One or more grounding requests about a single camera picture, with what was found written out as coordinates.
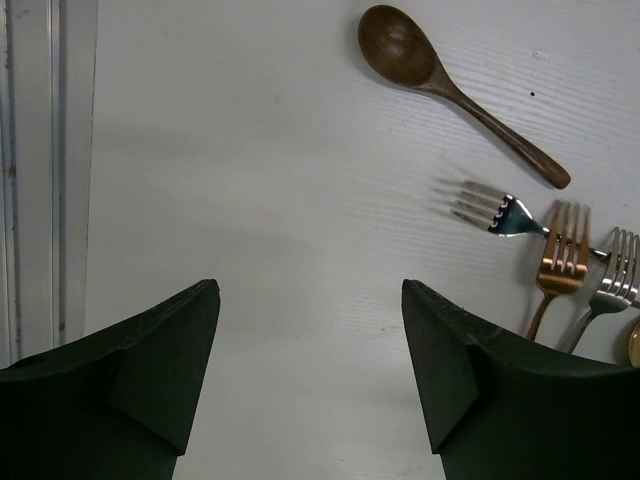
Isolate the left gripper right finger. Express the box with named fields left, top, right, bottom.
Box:
left=402, top=280, right=639, bottom=479

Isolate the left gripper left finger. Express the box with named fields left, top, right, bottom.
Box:
left=1, top=279, right=220, bottom=479

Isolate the gold spoon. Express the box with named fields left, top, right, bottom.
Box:
left=628, top=321, right=640, bottom=368

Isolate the rose gold fork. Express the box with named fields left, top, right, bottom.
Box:
left=526, top=201, right=591, bottom=341

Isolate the silver fork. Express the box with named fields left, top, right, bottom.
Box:
left=450, top=180, right=611, bottom=262
left=560, top=227, right=639, bottom=354

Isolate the brown wooden spoon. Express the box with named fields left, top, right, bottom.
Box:
left=357, top=5, right=571, bottom=189

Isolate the aluminium rail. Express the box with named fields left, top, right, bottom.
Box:
left=1, top=0, right=98, bottom=365

